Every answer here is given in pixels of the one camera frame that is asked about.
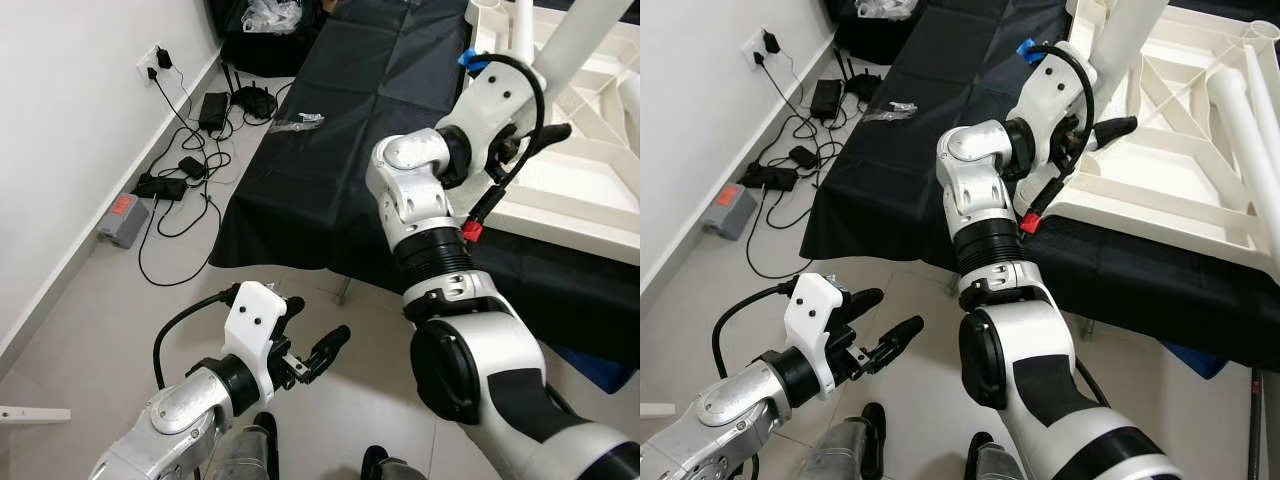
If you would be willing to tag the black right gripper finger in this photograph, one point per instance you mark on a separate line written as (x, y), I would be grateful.
(1115, 128)
(555, 133)

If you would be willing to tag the white plastic table top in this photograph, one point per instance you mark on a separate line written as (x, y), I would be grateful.
(1180, 170)
(580, 180)

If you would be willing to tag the white plastic table leg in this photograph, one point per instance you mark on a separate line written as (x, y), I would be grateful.
(524, 30)
(630, 100)
(1130, 40)
(585, 40)
(1240, 130)

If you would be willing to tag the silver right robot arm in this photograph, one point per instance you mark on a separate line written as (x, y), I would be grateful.
(480, 370)
(1040, 380)

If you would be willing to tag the metal support table leg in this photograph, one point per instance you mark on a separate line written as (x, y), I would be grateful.
(345, 290)
(955, 283)

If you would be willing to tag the robot left leg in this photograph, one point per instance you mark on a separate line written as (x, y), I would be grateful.
(245, 455)
(845, 455)

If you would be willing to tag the robot leg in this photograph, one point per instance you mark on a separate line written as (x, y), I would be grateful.
(1000, 465)
(845, 455)
(395, 468)
(245, 455)

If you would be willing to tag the robot right leg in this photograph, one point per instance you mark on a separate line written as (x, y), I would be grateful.
(395, 468)
(1000, 465)

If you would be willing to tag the black tablecloth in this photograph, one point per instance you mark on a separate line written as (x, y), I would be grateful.
(330, 150)
(920, 150)

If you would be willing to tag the black power strip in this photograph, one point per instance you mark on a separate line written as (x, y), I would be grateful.
(160, 187)
(770, 177)

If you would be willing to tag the small black power adapter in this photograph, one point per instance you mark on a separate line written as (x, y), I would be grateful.
(192, 167)
(803, 157)

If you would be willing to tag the grey box with red label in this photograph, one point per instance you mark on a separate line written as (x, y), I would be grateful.
(730, 210)
(122, 220)

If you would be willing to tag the clear plastic wrapper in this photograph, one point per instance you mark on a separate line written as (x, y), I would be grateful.
(300, 122)
(895, 110)

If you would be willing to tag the large black power adapter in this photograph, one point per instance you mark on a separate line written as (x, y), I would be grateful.
(213, 112)
(826, 100)

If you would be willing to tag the black router with antennas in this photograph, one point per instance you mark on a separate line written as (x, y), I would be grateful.
(858, 95)
(255, 103)

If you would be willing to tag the black fabric bag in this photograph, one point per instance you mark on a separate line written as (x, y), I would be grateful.
(260, 55)
(870, 45)

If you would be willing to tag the crumpled clear plastic bag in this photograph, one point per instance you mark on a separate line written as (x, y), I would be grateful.
(885, 8)
(270, 15)

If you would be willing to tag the blue box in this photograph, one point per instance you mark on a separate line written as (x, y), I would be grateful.
(600, 370)
(1195, 360)

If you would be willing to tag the black rod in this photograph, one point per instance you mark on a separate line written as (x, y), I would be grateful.
(1255, 430)

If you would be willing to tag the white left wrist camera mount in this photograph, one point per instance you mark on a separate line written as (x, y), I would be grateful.
(250, 320)
(812, 310)

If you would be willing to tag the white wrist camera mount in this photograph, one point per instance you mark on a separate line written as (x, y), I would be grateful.
(812, 310)
(250, 320)
(495, 95)
(1050, 95)

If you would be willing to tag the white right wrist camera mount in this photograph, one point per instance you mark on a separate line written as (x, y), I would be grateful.
(495, 95)
(1050, 95)

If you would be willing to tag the white wall socket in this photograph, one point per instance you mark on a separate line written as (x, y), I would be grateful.
(750, 40)
(143, 55)

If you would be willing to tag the large black wall plug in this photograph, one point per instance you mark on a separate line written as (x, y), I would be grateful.
(772, 42)
(164, 58)

